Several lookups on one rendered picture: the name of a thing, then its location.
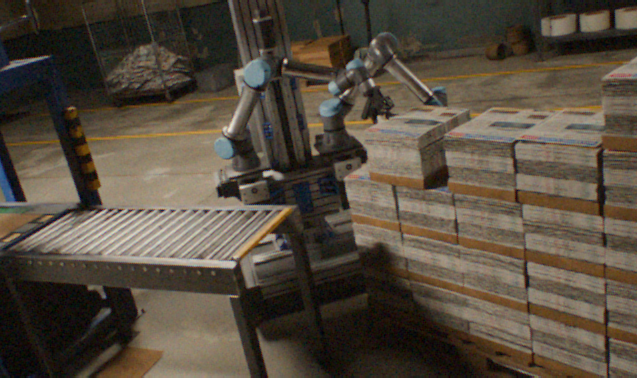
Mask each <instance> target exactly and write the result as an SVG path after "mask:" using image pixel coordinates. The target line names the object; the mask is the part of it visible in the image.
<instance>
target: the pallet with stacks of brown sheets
mask: <svg viewBox="0 0 637 378"><path fill-rule="evenodd" d="M350 39H351V37H350V34H347V35H340V36H332V37H323V38H320V39H318V40H316V42H315V39H309V40H300V42H292V43H290V46H291V51H292V56H293V61H298V62H305V63H311V64H318V65H324V66H330V67H338V68H344V69H346V68H347V67H346V65H347V64H348V63H349V62H350V61H352V60H353V59H354V54H353V51H352V47H351V42H350ZM298 80H299V85H300V89H312V88H323V87H328V84H324V85H314V86H310V84H309V81H310V80H307V79H300V78H298Z"/></svg>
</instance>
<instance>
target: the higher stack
mask: <svg viewBox="0 0 637 378"><path fill-rule="evenodd" d="M625 63H628V64H626V65H625ZM602 91H603V92H602V97H603V103H602V104H603V106H604V107H603V109H604V111H603V112H604V113H603V114H604V119H605V120H604V122H605V123H604V125H605V130H606V131H605V132H604V133H603V135H604V136H613V137H628V138H637V57H636V58H635V59H633V60H631V61H630V62H623V65H622V66H621V67H619V68H617V70H615V71H613V72H612V73H610V74H608V75H607V76H605V77H604V78H603V79H602ZM603 155H604V159H603V161H604V165H603V167H604V168H605V169H604V175H605V176H604V179H605V181H604V185H605V189H606V193H605V194H606V201H605V202H606V205H613V206H620V207H627V208H635V209H637V151H627V150H615V149H606V150H605V151H604V152H603ZM604 226H605V231H604V233H607V235H606V238H607V239H606V241H607V249H606V250H605V251H606V252H607V253H606V262H607V263H606V265H607V268H611V269H616V270H621V271H626V272H632V273H636V274H637V222H635V221H628V220H621V219H615V218H608V216H606V219H605V222H604ZM606 284H607V292H606V293H607V294H608V295H607V301H608V302H607V304H608V307H607V310H608V311H609V316H608V317H609V323H608V324H609V326H611V327H615V328H618V329H622V330H626V331H629V332H634V333H637V286H636V285H630V284H626V283H621V282H617V281H613V280H607V281H606ZM609 342H610V344H609V345H610V352H611V353H610V355H611V356H610V362H611V363H610V364H609V370H610V372H609V375H610V378H637V345H636V344H633V343H628V342H625V341H622V340H618V339H615V338H611V339H610V340H609Z"/></svg>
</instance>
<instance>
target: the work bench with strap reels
mask: <svg viewBox="0 0 637 378"><path fill-rule="evenodd" d="M539 1H540V18H542V34H540V27H539V12H538V0H533V7H534V23H535V38H536V54H537V60H536V61H535V62H544V60H542V52H549V50H548V46H547V44H555V43H564V42H574V41H584V40H593V38H603V37H612V36H622V35H631V34H637V6H633V7H625V8H621V10H617V11H615V23H610V12H609V11H597V12H590V13H585V14H582V15H580V27H577V24H576V15H558V16H552V17H548V18H546V12H545V0H539ZM542 45H543V51H542Z"/></svg>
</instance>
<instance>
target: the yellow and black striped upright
mask: <svg viewBox="0 0 637 378"><path fill-rule="evenodd" d="M62 112H63V115H65V118H66V121H67V124H68V127H69V131H70V134H71V137H72V140H73V143H74V146H75V149H76V152H77V155H78V159H79V162H80V165H81V168H82V171H83V174H84V177H85V180H86V183H87V186H88V190H89V191H96V190H98V189H99V187H101V186H102V185H101V182H100V179H99V176H98V173H97V170H96V167H95V164H93V160H92V156H91V153H90V150H89V147H88V144H87V141H86V138H85V135H84V132H83V128H82V125H81V122H80V119H79V116H78V113H77V110H76V107H74V108H68V109H65V110H62Z"/></svg>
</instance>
